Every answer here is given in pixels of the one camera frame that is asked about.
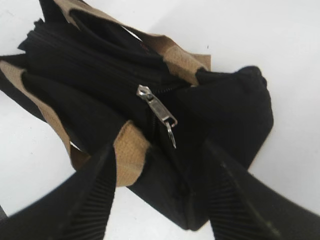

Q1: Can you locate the silver metal zipper pull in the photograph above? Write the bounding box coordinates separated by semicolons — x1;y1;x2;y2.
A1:
136;84;178;149

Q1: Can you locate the black canvas tote bag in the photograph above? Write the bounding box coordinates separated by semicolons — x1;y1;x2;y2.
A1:
0;0;273;231

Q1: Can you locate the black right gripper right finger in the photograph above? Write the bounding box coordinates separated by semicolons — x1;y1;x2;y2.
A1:
201;139;320;240

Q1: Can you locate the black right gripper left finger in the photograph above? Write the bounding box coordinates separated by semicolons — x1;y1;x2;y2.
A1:
0;144;117;240

